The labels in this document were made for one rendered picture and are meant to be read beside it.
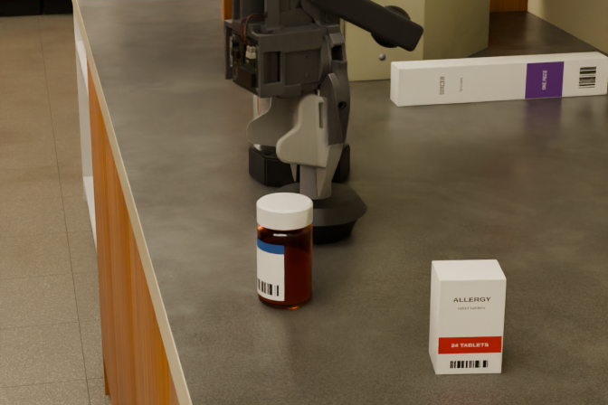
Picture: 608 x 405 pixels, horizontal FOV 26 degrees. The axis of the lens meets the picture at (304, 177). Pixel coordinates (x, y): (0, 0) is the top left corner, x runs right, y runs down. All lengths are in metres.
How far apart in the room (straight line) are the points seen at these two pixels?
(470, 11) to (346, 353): 0.93
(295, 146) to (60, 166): 3.31
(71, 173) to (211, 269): 3.24
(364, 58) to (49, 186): 2.62
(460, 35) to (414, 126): 0.32
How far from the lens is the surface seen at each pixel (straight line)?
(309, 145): 1.12
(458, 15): 1.79
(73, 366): 3.05
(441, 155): 1.40
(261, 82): 1.08
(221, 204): 1.25
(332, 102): 1.10
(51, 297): 3.41
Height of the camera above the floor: 1.37
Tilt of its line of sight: 19 degrees down
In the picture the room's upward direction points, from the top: straight up
